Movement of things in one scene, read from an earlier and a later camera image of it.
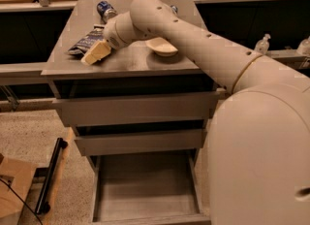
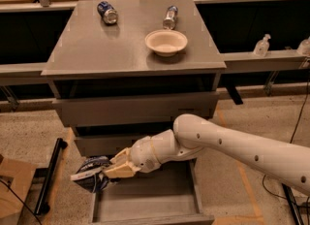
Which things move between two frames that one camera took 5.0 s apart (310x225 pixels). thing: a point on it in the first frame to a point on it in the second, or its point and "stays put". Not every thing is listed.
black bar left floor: [43, 205] stays put
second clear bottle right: [304, 48] stays put
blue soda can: [106, 12] stays put
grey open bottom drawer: [152, 188] stays put
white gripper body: [110, 34] to [142, 154]
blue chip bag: [83, 46] to [96, 182]
